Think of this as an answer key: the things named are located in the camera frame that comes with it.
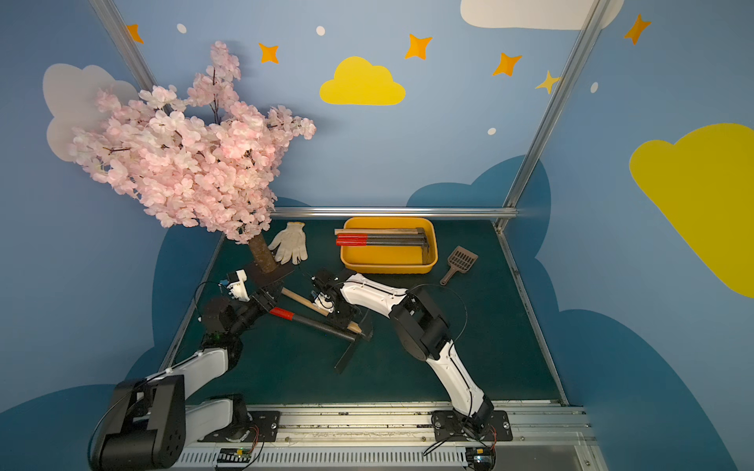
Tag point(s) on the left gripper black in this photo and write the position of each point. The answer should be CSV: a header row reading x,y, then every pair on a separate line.
x,y
262,300

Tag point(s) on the wooden handle hoe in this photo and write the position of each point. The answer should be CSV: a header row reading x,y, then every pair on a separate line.
x,y
377,231
365,326

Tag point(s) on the red grip rake front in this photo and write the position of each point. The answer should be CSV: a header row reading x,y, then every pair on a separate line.
x,y
345,335

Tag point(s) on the red grip rake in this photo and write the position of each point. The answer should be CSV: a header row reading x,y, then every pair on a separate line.
x,y
345,335
405,260
378,246

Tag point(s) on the red grip rake back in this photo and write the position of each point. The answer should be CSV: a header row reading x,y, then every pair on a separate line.
x,y
378,246

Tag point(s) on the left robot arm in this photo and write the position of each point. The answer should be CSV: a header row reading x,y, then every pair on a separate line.
x,y
147,424

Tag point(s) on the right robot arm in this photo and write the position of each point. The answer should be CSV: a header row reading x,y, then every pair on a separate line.
x,y
422,328

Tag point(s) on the yellow plastic storage box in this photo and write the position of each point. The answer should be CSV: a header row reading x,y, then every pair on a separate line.
x,y
394,223

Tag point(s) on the white work glove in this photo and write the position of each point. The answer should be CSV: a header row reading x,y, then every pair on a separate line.
x,y
289,245

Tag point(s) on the brown slotted plastic scoop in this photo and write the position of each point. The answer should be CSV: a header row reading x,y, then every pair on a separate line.
x,y
459,261

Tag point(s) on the pink cherry blossom tree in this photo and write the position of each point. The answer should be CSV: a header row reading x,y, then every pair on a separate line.
x,y
207,160

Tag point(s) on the left small circuit board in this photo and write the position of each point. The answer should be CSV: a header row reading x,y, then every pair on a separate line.
x,y
233,459

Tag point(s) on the small circuit board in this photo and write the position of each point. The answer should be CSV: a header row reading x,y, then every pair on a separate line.
x,y
233,459
480,458

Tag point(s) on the right small circuit board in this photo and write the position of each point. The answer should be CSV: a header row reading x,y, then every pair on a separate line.
x,y
480,458

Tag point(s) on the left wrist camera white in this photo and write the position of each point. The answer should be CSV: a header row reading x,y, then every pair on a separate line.
x,y
235,285

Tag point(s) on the horizontal aluminium frame bar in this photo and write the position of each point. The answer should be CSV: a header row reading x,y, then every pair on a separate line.
x,y
454,213

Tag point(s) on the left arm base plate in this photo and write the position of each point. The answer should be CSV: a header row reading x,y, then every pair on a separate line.
x,y
258,426

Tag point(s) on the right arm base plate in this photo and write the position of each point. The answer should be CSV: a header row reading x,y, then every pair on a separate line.
x,y
448,425

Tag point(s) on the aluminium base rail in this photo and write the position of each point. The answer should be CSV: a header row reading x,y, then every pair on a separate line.
x,y
365,436

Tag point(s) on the right aluminium frame post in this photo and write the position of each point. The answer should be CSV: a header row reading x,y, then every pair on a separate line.
x,y
596,20

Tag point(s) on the aluminium frame post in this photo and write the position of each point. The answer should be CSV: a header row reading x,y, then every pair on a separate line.
x,y
113,22
596,20

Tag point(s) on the left aluminium frame post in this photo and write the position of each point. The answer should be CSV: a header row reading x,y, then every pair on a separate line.
x,y
113,22

